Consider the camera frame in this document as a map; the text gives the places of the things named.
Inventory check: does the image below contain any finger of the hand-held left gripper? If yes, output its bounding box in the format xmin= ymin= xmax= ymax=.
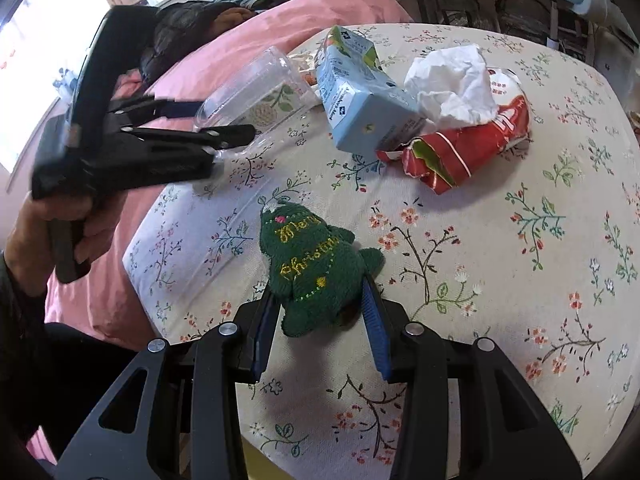
xmin=120 ymin=124 xmax=257 ymax=152
xmin=107 ymin=97 xmax=207 ymax=120

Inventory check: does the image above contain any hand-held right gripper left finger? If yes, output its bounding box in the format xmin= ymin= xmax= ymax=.
xmin=50 ymin=292 xmax=282 ymax=480

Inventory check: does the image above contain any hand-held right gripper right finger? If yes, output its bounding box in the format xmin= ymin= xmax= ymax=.
xmin=361 ymin=275 xmax=583 ymax=480

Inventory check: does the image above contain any clear plastic cup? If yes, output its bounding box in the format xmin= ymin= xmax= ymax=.
xmin=194 ymin=46 xmax=326 ymax=153

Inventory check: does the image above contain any green plush christmas toy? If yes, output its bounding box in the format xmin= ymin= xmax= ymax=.
xmin=257 ymin=199 xmax=386 ymax=338

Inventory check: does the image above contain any blue milk carton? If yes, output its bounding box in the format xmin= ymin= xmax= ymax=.
xmin=315 ymin=25 xmax=428 ymax=153

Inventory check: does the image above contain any person's left forearm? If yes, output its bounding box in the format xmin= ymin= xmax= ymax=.
xmin=0 ymin=247 xmax=51 ymax=341

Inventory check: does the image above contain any person's left hand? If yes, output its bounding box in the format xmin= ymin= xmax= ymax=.
xmin=7 ymin=190 xmax=129 ymax=282

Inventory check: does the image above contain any black padded jacket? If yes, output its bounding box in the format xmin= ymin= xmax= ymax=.
xmin=139 ymin=1 xmax=261 ymax=83

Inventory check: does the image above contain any floral tablecloth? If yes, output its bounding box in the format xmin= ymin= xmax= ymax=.
xmin=122 ymin=22 xmax=640 ymax=476

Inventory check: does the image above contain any pink bed sheet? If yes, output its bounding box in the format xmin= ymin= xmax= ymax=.
xmin=42 ymin=0 xmax=416 ymax=356

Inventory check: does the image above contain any person's dark clothing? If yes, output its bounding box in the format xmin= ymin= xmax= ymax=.
xmin=30 ymin=322 xmax=168 ymax=461

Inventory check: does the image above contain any red snack bag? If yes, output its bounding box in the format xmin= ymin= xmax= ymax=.
xmin=375 ymin=66 xmax=532 ymax=196

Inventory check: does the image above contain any large crumpled white tissue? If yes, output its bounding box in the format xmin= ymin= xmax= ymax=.
xmin=402 ymin=44 xmax=501 ymax=126

